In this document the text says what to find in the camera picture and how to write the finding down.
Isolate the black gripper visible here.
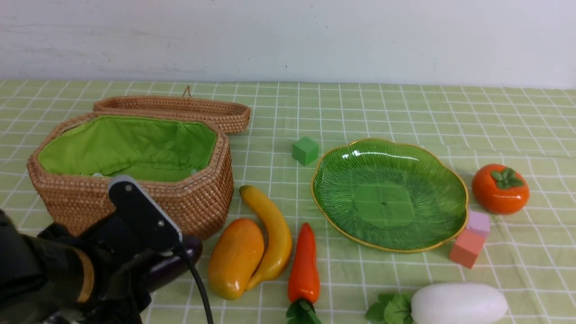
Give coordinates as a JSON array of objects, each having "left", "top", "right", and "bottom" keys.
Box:
[{"left": 39, "top": 213, "right": 173, "bottom": 324}]

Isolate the orange yellow mango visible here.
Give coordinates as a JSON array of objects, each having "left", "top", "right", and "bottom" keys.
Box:
[{"left": 207, "top": 219, "right": 265, "bottom": 300}]

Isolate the yellow banana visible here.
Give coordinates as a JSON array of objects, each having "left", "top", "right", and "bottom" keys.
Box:
[{"left": 239, "top": 185, "right": 293, "bottom": 291}]

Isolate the orange carrot with green leaves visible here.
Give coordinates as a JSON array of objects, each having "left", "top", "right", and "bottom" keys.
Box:
[{"left": 286, "top": 223, "right": 321, "bottom": 324}]

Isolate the white radish with green leaves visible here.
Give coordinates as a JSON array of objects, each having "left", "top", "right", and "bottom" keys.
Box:
[{"left": 365, "top": 282, "right": 509, "bottom": 324}]

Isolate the orange persimmon with green leaves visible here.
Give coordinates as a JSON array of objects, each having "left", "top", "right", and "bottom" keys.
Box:
[{"left": 471, "top": 164, "right": 531, "bottom": 215}]

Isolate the dark purple eggplant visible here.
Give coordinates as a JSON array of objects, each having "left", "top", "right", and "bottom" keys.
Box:
[{"left": 142, "top": 235, "right": 203, "bottom": 293}]

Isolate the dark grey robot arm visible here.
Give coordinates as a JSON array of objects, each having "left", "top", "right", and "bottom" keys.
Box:
[{"left": 0, "top": 212, "right": 188, "bottom": 324}]

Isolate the woven wicker basket green lining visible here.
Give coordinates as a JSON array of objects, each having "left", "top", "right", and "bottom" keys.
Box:
[{"left": 27, "top": 112, "right": 234, "bottom": 241}]

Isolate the woven wicker basket lid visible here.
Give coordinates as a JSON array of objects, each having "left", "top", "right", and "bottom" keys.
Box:
[{"left": 93, "top": 86, "right": 251, "bottom": 134}]

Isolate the green foam cube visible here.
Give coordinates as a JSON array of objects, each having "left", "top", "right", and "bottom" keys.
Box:
[{"left": 292, "top": 137, "right": 319, "bottom": 166}]

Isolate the green leaf-shaped glass plate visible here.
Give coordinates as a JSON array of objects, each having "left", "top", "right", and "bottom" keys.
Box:
[{"left": 310, "top": 138, "right": 469, "bottom": 253}]

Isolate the green checkered tablecloth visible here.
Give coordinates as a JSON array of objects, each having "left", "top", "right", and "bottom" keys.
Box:
[{"left": 0, "top": 80, "right": 576, "bottom": 324}]

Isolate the salmon foam cube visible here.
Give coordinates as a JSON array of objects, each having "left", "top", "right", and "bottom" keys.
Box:
[{"left": 449, "top": 229, "right": 486, "bottom": 269}]

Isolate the pink foam cube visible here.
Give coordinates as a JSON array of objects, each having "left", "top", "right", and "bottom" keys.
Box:
[{"left": 466, "top": 211, "right": 491, "bottom": 239}]

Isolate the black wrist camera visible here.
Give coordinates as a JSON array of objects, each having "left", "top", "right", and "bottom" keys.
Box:
[{"left": 108, "top": 175, "right": 183, "bottom": 254}]

